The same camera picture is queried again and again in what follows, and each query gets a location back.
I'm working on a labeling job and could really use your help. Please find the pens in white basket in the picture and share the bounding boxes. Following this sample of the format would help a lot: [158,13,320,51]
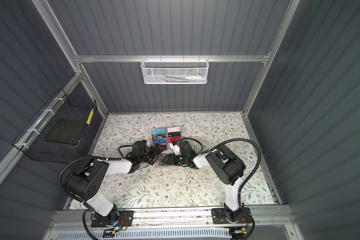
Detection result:
[165,75,207,84]

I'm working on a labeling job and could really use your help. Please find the black pad in basket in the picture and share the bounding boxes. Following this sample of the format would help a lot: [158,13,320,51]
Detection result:
[45,119,87,146]

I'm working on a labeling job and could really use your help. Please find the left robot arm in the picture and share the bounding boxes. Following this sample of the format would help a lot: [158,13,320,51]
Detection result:
[58,140,166,218]

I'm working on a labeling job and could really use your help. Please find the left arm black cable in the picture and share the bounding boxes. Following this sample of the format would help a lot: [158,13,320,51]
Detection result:
[57,144,136,240]

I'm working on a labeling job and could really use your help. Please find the yellow marker pen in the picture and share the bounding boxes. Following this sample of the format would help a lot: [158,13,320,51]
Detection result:
[86,109,94,125]

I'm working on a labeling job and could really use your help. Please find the black card right column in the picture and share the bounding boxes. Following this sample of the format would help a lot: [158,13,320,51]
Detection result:
[168,132,181,138]

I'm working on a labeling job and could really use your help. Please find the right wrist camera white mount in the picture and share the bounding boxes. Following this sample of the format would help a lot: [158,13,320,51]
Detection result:
[170,142,182,155]

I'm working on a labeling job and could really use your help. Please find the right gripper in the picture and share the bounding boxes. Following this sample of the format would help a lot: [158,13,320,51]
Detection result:
[162,154,189,166]

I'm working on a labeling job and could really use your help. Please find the blue VIP card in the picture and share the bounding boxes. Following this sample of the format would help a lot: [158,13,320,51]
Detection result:
[153,139,168,144]

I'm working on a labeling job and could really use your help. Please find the pink leather card wallet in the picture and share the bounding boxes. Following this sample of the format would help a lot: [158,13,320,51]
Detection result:
[156,155,181,168]

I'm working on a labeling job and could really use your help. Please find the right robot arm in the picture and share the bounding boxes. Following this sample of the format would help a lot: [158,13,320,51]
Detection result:
[163,140,246,213]

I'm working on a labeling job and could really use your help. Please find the pink VIP card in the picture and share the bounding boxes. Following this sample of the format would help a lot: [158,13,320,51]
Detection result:
[167,127,181,133]

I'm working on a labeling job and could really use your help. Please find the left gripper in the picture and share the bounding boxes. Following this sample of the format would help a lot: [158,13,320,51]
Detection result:
[139,143,166,165]

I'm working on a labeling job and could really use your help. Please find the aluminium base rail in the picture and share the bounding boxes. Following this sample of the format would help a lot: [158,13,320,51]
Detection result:
[48,205,296,231]

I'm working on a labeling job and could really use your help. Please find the clear acrylic card holder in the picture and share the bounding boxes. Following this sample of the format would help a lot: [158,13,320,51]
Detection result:
[151,127,182,148]

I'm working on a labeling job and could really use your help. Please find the black wire basket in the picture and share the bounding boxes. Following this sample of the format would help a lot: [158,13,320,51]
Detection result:
[12,91,97,164]

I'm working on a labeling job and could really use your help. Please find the black VIP card left column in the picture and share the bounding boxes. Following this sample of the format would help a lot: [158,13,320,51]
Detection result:
[152,134,167,140]

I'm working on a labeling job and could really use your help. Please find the red VIP card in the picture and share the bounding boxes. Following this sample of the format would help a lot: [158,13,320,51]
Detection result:
[167,137,181,143]

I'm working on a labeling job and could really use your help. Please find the white wire mesh basket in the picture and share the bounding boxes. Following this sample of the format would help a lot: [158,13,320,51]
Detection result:
[141,60,210,85]

